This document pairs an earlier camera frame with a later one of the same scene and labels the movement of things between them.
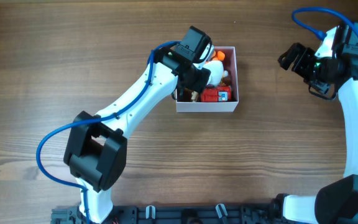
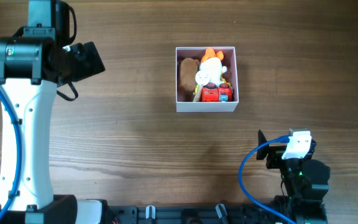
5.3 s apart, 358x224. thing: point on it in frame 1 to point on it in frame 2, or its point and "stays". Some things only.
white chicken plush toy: x=215 y=66 stays
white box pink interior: x=230 y=65 stays
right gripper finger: x=287 y=58 to x=262 y=152
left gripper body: x=199 y=79 to x=82 y=64
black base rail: x=241 y=213 stays
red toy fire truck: x=221 y=93 stays
